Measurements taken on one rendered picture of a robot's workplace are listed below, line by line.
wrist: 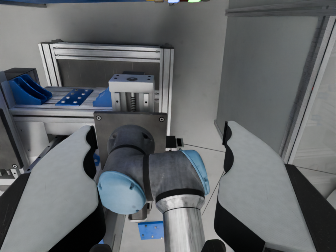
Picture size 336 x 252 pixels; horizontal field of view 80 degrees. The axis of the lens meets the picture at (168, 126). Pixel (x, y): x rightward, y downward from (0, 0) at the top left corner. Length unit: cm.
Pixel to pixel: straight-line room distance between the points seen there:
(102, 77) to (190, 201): 118
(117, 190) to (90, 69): 112
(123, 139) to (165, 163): 17
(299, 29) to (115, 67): 105
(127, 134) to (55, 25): 128
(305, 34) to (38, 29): 160
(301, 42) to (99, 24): 126
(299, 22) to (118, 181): 74
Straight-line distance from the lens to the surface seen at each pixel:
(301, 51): 82
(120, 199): 50
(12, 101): 90
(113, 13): 163
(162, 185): 47
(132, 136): 60
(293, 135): 84
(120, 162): 51
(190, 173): 47
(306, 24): 82
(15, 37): 191
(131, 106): 69
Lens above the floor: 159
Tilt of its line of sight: 62 degrees down
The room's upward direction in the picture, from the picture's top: 176 degrees clockwise
